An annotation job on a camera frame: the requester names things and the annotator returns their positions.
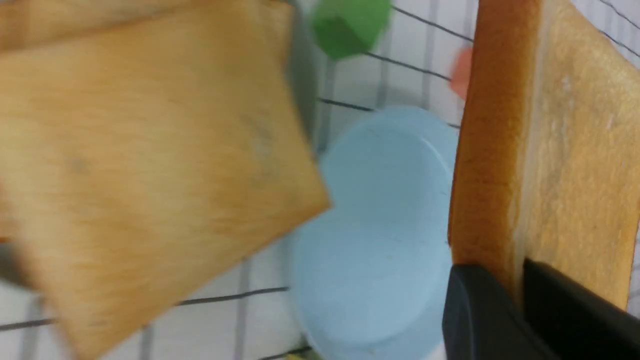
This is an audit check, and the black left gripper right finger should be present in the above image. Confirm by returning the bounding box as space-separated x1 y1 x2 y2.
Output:
523 259 640 360

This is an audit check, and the toast slice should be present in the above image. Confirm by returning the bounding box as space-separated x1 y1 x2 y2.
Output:
1 0 330 360
448 0 640 310

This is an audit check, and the light blue plate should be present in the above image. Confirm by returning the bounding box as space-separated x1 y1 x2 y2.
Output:
289 106 458 360

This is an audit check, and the pale green plate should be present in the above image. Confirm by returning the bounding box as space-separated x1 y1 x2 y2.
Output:
0 0 318 291

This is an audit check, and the green cube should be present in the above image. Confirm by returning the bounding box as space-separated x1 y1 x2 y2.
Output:
311 0 393 61

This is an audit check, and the salmon orange cube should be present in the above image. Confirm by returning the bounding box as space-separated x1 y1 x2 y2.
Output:
449 47 473 101

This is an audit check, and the white grid tablecloth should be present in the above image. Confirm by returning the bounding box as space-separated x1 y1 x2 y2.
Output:
0 0 640 360

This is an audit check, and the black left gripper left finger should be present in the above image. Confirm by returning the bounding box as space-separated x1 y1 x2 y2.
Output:
442 264 560 360

